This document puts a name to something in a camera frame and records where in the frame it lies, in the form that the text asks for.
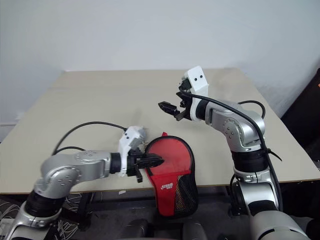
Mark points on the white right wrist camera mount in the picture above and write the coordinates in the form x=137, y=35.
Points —
x=198, y=80

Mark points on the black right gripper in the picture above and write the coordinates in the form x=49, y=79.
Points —
x=185, y=111

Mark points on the small white sticker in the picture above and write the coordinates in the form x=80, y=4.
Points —
x=122, y=193

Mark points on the black table frame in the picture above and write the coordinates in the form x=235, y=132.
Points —
x=86, y=210

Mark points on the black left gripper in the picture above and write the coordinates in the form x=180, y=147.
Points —
x=132, y=162

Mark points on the red black paddle case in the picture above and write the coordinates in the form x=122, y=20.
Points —
x=167, y=197

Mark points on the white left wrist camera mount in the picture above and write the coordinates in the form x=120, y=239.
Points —
x=124, y=146

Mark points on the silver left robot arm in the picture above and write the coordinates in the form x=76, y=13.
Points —
x=82, y=165

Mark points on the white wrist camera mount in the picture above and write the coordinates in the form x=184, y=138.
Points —
x=198, y=80
x=124, y=146

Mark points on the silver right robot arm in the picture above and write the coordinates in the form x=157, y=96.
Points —
x=232, y=130

